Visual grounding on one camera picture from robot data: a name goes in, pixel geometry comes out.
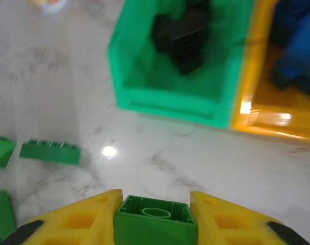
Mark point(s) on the blue lego brick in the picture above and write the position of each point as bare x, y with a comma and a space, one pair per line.
304, 56
285, 23

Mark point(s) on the dark green long lego brick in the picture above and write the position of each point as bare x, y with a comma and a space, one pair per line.
50, 153

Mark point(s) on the green curved lego brick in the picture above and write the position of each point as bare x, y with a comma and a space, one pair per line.
2, 153

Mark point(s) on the green plastic bin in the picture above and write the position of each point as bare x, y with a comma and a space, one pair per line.
170, 104

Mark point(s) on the black lego brick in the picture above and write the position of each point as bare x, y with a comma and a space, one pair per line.
198, 10
180, 33
190, 62

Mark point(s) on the bright green studded lego brick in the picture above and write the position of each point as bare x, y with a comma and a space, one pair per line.
2, 217

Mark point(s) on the orange plastic bin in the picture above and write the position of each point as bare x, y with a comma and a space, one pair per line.
272, 120

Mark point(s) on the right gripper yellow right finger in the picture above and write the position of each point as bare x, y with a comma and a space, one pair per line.
234, 224

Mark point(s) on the small green square lego brick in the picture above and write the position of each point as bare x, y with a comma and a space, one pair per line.
155, 224

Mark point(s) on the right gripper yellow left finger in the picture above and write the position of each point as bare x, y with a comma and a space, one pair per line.
76, 222

